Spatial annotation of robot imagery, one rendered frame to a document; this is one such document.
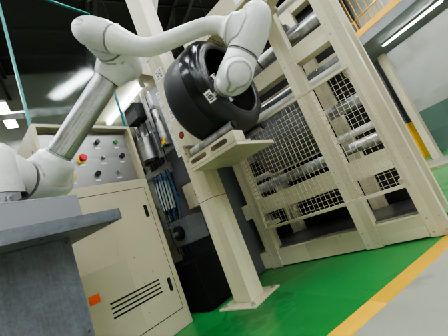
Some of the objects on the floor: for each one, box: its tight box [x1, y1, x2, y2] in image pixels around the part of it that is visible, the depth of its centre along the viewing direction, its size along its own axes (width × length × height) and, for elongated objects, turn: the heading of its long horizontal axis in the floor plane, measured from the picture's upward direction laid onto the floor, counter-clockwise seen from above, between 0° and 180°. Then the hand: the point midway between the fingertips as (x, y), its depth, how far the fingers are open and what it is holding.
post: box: [125, 0, 264, 303], centre depth 175 cm, size 13×13×250 cm
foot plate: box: [219, 285, 280, 312], centre depth 153 cm, size 27×27×2 cm
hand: (216, 93), depth 115 cm, fingers closed
